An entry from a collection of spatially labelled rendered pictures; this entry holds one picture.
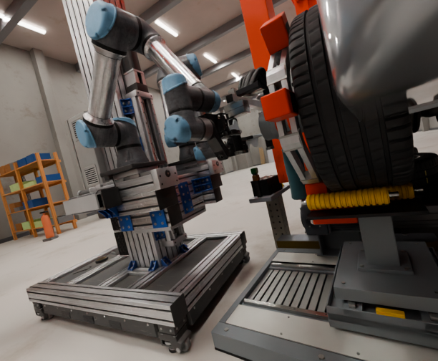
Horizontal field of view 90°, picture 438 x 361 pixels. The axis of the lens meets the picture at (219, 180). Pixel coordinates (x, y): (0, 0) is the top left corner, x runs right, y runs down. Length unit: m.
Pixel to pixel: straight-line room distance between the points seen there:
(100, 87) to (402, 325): 1.26
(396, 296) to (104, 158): 1.50
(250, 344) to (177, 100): 0.86
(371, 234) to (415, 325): 0.28
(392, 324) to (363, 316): 0.07
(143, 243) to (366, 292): 1.11
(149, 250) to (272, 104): 1.09
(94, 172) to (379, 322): 1.51
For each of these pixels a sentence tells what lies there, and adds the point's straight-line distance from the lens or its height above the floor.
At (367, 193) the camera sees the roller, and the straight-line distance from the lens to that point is 0.85.
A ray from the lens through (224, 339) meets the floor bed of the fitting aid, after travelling 1.06.
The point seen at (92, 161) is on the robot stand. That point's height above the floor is 0.93.
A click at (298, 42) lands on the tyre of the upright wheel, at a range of 0.75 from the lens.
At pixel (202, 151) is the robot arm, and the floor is 0.81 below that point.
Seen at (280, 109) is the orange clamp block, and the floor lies 0.83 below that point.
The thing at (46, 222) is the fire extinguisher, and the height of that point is 0.41.
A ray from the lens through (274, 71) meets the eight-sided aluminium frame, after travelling 0.78.
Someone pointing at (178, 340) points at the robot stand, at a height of 0.07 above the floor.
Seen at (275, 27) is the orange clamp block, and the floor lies 1.11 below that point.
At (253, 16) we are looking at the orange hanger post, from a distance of 1.74.
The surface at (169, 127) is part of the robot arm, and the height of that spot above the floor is 0.86.
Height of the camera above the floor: 0.72
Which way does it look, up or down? 3 degrees down
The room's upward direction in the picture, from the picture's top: 13 degrees counter-clockwise
